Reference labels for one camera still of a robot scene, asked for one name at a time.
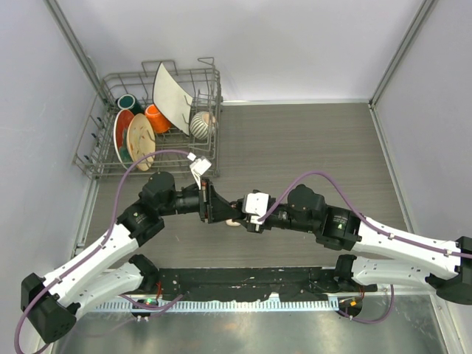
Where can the beige earbud charging case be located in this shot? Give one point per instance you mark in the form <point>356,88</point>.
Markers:
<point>232,223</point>

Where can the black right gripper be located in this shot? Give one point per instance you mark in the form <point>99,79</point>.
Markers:
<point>254,228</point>

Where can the beige speckled round plate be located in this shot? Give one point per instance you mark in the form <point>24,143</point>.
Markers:
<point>140,138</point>

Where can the grey wire dish rack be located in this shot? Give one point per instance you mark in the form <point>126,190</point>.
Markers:
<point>95,155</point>

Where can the striped black white cup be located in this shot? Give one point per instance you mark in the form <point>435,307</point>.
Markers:
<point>203,125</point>

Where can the white square plate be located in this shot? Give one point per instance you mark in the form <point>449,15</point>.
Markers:
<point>171,99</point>

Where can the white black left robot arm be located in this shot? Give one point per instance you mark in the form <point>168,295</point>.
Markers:
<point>109,267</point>

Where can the dark green mug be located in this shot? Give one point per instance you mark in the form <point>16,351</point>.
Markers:
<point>130,102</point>

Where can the white slotted cable duct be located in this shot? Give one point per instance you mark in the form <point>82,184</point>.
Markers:
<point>272,304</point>

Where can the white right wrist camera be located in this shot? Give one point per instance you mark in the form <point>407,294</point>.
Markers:
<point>255,206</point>

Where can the orange mug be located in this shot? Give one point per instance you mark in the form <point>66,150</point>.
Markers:
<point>159,123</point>

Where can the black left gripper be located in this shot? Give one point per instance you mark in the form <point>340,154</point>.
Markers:
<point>213,207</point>

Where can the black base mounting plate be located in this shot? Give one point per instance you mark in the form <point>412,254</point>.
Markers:
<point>292,284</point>

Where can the red green round plate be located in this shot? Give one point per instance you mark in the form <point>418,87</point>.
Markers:
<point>120,131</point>

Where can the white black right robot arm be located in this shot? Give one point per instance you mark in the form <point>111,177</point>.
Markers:
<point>375,253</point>

